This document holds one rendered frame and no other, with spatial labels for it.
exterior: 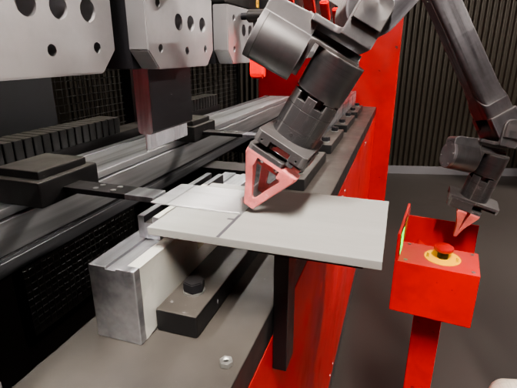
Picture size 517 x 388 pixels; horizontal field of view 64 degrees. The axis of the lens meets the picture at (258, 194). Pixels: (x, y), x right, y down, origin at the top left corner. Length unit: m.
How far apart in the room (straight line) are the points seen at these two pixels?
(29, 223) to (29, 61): 0.41
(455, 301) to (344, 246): 0.53
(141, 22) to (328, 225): 0.29
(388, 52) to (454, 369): 1.68
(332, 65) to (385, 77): 2.17
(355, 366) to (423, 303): 0.92
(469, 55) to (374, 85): 1.70
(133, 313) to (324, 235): 0.23
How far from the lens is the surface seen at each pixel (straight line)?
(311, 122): 0.47
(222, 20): 0.62
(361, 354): 1.89
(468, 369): 1.96
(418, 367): 1.14
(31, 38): 0.33
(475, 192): 0.98
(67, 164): 0.68
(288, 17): 0.47
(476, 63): 0.96
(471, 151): 0.94
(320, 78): 0.46
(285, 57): 0.46
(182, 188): 0.62
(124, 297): 0.49
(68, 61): 0.35
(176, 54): 0.48
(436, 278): 0.93
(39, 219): 0.72
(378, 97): 2.63
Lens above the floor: 1.19
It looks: 19 degrees down
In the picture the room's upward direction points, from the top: straight up
